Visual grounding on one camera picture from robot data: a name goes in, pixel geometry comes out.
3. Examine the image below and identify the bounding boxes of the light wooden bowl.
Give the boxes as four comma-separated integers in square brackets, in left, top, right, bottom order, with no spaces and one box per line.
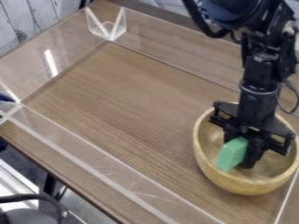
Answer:
[192,108,299,196]

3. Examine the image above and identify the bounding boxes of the black metal base plate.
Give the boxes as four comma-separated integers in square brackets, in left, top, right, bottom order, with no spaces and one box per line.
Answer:
[39,192,89,224]

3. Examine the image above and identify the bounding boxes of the green rectangular block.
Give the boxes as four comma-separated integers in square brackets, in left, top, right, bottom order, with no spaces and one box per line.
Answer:
[216,136,248,172]

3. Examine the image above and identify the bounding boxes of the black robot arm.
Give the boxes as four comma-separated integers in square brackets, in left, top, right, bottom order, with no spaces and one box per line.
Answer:
[181,0,299,170]

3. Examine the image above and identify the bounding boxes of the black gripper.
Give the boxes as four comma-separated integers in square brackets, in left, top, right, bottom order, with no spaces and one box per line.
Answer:
[209,85,295,169]

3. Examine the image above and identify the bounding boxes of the black cable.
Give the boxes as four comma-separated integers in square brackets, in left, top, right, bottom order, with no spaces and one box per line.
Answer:
[0,192,65,224]

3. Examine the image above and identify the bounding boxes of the clear acrylic tray wall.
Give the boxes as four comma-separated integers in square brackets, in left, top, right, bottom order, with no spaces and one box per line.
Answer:
[0,3,294,224]

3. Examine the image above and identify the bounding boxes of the black table leg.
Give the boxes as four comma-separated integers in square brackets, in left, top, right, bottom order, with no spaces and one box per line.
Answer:
[43,173,57,196]

